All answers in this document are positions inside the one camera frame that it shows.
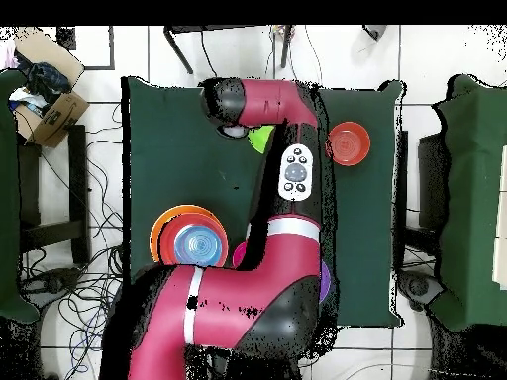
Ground pink bowl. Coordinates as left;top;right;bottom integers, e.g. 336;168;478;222
232;240;249;269

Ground blue bowl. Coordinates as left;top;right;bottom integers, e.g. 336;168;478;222
172;224;223;267

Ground green bowl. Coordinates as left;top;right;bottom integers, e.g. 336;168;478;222
247;125;276;155

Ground wide red bowl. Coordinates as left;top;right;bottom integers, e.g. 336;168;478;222
157;212;230;268

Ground large orange bowl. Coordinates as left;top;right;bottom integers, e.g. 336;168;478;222
149;204;217;264

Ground purple bowl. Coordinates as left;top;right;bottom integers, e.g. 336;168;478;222
319;260;333;304

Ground dark green table cloth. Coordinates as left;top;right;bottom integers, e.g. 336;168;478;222
126;76;403;328

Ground small orange bowl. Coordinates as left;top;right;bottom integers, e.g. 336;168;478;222
325;121;372;167

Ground black bench stand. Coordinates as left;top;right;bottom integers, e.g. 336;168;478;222
17;124;91;264

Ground black chair base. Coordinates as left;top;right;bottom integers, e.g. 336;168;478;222
23;266;82;304
397;268;445;312

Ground green covered table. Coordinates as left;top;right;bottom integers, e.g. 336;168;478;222
429;74;507;332
0;68;41;324

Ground person's foot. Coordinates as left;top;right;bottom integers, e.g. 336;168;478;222
361;24;388;42

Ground cardboard box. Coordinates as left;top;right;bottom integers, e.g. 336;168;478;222
13;27;90;149

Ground tangle of black cables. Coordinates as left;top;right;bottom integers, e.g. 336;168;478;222
19;102;128;380

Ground black metal table frame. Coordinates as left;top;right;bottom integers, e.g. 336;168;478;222
162;24;296;75

